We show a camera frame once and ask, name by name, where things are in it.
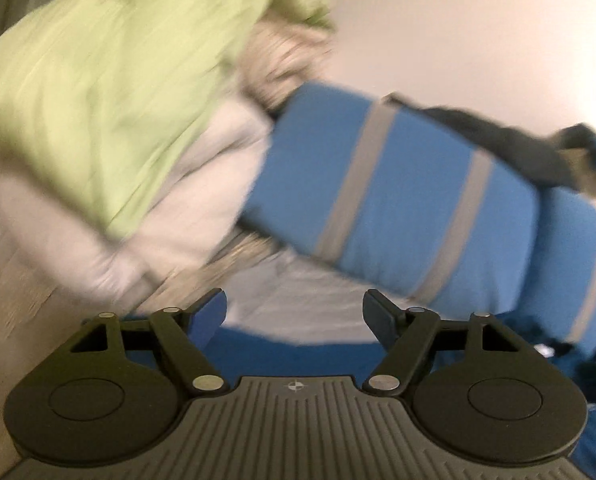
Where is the dark blue sweatshirt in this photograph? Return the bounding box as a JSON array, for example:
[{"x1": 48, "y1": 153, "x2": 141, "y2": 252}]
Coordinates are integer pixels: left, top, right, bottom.
[{"x1": 122, "y1": 309, "x2": 596, "y2": 480}]

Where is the navy folded blanket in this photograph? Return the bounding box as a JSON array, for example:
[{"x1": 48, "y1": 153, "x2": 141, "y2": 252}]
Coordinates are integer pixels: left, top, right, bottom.
[{"x1": 554, "y1": 124, "x2": 596, "y2": 169}]

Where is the black garment on pillows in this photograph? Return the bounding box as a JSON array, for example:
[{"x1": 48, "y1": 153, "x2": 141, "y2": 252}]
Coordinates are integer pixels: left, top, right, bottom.
[{"x1": 385, "y1": 92, "x2": 580, "y2": 192}]

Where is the left blue striped pillow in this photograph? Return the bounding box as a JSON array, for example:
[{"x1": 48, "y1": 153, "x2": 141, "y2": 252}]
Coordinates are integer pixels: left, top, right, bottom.
[{"x1": 243, "y1": 84, "x2": 538, "y2": 318}]

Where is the blue striped pillow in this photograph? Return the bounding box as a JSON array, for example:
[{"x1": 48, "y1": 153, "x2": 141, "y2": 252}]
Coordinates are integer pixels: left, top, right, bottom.
[
  {"x1": 243, "y1": 84, "x2": 538, "y2": 318},
  {"x1": 517, "y1": 188, "x2": 596, "y2": 352}
]

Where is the light green blanket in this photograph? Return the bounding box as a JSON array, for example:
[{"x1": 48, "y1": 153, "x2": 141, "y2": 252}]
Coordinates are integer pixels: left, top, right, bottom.
[{"x1": 0, "y1": 0, "x2": 330, "y2": 228}]

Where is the right blue striped pillow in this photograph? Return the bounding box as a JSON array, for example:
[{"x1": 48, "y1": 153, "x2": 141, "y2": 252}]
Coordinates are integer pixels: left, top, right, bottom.
[{"x1": 517, "y1": 188, "x2": 596, "y2": 352}]

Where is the beige knitted blanket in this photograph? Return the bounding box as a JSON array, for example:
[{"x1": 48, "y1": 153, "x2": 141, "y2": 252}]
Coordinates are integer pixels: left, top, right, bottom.
[{"x1": 237, "y1": 12, "x2": 333, "y2": 112}]

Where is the white quilted comforter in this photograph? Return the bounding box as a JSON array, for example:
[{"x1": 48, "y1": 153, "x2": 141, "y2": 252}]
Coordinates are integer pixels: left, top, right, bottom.
[{"x1": 0, "y1": 96, "x2": 272, "y2": 304}]

